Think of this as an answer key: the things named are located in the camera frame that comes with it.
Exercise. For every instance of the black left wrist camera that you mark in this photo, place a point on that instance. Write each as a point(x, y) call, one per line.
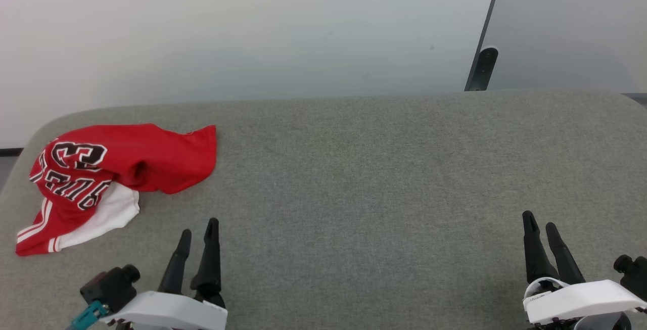
point(113, 285)

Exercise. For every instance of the dark rounded post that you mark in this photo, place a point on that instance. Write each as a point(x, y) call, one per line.
point(486, 69)

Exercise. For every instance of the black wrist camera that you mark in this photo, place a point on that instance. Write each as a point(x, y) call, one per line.
point(113, 285)
point(636, 272)

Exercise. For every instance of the red and white basketball jersey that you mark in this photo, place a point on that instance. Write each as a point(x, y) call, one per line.
point(151, 158)

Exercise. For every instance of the black baseboard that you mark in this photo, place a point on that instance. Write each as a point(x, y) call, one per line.
point(10, 151)

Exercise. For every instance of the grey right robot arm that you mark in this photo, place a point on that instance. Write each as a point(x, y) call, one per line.
point(601, 322)

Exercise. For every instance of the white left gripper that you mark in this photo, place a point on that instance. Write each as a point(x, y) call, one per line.
point(167, 312)

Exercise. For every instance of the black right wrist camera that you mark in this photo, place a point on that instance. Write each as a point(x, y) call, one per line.
point(636, 272)

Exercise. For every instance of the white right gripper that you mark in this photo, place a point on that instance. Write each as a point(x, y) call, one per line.
point(576, 302)

